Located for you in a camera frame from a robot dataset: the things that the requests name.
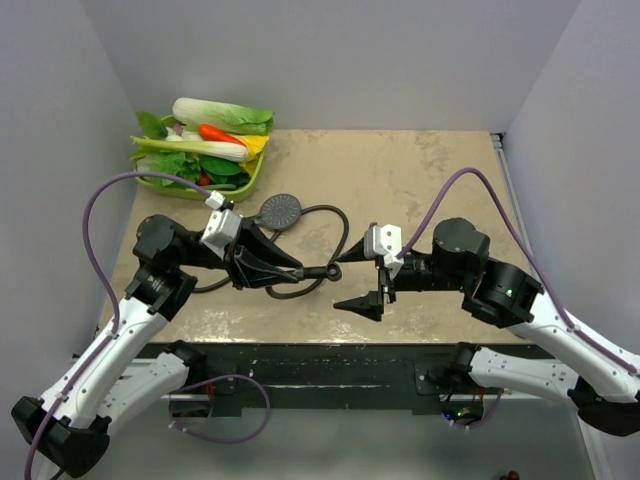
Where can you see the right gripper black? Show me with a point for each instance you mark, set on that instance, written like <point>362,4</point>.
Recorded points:
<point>372,304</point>

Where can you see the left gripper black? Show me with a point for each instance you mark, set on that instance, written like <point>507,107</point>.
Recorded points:
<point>253,273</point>

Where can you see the black T-shaped hose holder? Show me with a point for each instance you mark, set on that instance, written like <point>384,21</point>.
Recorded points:
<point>331,272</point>

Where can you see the grey shower head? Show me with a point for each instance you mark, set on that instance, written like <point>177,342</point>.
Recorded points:
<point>279,212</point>

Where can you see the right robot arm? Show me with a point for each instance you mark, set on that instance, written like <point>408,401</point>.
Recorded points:
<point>585,372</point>

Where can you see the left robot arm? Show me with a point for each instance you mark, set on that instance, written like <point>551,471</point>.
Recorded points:
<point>73,421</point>

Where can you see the toy tomato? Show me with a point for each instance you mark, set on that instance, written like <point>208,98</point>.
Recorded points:
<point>204,179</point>

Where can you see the toy spinach leaves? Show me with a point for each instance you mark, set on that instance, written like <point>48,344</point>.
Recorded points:
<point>224,172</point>

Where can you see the toy leek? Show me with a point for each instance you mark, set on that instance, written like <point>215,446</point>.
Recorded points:
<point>229,151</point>

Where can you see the toy yellow corn husk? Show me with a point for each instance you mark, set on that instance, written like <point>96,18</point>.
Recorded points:
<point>255,145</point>

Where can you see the toy green lettuce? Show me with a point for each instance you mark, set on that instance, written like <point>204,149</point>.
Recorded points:
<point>178,164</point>

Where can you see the green plastic tray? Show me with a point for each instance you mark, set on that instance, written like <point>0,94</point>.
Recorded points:
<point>177,187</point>

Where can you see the toy carrot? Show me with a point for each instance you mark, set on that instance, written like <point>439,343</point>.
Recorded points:
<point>211,133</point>

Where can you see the toy napa cabbage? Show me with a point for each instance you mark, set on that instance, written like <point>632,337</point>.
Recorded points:
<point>231,118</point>

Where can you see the toy leaf dark green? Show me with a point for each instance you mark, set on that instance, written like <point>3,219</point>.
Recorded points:
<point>151,125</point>

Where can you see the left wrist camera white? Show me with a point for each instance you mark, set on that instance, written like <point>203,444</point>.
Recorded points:
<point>223,224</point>

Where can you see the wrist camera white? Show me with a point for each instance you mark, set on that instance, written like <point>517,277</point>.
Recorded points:
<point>223,224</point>
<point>384,242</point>

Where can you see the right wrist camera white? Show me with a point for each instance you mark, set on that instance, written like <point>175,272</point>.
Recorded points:
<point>384,242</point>

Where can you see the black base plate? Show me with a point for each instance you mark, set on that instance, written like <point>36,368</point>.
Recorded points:
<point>233,377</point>

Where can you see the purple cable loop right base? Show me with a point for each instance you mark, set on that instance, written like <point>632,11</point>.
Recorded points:
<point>474,415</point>

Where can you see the right side aluminium rail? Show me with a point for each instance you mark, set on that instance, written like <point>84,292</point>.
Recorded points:
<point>497,141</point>

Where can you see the aluminium frame rail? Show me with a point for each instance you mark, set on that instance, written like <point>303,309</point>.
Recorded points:
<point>528,438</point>

